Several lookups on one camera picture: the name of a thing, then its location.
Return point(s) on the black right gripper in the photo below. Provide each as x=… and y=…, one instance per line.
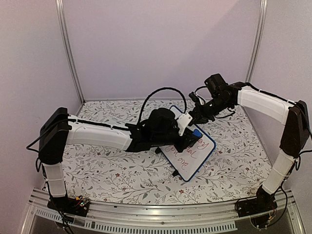
x=200, y=117

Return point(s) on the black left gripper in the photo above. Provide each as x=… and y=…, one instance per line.
x=188, y=138

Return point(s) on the blue whiteboard eraser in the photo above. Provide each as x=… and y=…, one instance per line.
x=197, y=133

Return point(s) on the small blue-framed whiteboard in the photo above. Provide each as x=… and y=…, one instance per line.
x=191, y=159

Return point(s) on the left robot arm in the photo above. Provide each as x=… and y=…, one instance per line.
x=63, y=129

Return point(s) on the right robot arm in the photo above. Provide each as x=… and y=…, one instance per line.
x=292, y=116

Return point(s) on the floral patterned table mat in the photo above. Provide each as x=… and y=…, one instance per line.
x=236, y=169

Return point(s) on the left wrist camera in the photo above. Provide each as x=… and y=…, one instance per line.
x=183, y=121

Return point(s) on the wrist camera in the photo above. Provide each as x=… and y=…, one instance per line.
x=183, y=121
x=196, y=98

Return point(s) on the wire whiteboard stand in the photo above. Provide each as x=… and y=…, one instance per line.
x=158, y=150

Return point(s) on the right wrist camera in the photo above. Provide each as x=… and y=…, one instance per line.
x=196, y=98

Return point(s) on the front aluminium rail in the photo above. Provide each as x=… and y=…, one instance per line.
x=207, y=218

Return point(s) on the right aluminium frame post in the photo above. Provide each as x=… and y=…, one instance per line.
x=257, y=39

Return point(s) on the aluminium frame post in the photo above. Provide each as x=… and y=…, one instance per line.
x=68, y=50
x=257, y=39

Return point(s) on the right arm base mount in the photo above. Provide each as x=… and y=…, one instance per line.
x=256, y=207

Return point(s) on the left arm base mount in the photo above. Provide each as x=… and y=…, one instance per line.
x=78, y=206

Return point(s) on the left aluminium frame post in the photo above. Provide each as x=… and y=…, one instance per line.
x=68, y=50

